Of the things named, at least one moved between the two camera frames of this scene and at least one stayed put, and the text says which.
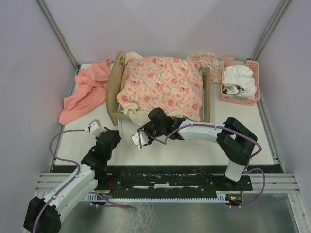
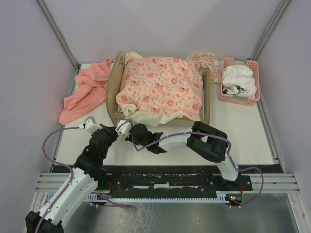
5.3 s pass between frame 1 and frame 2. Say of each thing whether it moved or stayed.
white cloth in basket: stayed
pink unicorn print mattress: stayed
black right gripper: moved
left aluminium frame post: stayed
